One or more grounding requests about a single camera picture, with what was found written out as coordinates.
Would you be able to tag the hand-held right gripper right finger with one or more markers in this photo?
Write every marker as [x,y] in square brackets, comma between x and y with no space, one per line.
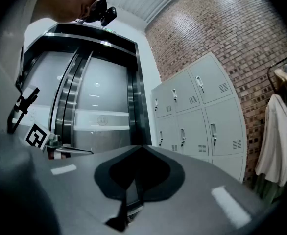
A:
[195,204]

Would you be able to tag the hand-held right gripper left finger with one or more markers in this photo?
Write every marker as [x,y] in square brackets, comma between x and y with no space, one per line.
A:
[72,192]

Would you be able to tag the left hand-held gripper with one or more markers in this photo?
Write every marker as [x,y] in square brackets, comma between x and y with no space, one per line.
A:
[37,137]

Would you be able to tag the grey locker door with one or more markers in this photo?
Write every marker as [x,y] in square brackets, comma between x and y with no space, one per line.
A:
[169,131]

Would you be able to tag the grey metal locker cabinet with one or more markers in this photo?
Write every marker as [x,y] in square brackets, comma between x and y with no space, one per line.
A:
[219,121]

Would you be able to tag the glass door with frosted band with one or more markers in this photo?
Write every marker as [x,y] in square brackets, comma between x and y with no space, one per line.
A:
[102,94]

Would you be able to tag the person's gray shirt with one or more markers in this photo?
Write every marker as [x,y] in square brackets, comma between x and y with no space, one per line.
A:
[6,70]

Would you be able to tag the person's head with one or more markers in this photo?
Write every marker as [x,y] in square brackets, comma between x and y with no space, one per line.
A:
[65,1]

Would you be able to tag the black clothes rack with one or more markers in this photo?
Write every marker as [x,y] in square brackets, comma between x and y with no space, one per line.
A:
[281,62]

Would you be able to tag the black head-mounted camera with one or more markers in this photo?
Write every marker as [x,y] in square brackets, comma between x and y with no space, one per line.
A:
[108,16]

